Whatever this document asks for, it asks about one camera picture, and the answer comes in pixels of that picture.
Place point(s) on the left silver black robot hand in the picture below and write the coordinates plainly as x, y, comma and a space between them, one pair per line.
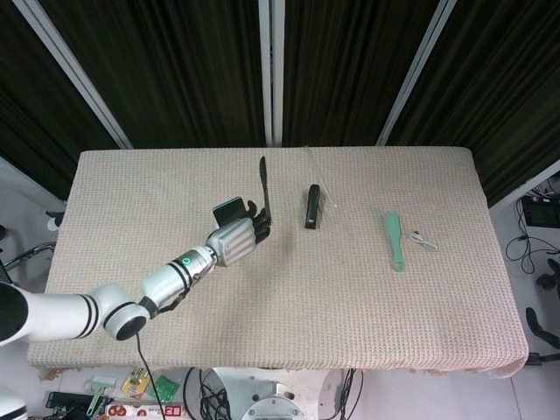
234, 242

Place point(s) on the black smartphone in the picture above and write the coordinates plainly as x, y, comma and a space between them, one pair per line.
227, 212

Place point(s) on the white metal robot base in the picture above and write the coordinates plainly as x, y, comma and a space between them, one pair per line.
271, 398

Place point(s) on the black table knife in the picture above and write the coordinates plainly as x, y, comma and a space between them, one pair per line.
263, 179

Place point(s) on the black stapler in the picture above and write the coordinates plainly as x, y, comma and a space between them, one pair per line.
312, 205

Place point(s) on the beige waffle tablecloth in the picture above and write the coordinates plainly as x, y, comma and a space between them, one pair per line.
350, 297

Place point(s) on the yellow blister package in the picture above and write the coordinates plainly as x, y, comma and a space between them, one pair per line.
136, 382

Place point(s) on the black pleated partition panel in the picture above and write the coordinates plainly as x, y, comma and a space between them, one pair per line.
175, 65
503, 87
350, 65
26, 109

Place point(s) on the red white carton box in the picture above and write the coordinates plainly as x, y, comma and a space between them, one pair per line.
144, 412

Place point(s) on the black flat box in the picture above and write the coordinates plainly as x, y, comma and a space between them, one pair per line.
70, 399

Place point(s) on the black screen box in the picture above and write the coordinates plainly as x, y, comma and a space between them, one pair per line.
542, 214

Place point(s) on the black office chair base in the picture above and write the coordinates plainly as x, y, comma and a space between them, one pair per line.
544, 332

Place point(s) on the chrome frame chair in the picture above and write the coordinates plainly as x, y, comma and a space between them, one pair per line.
30, 253

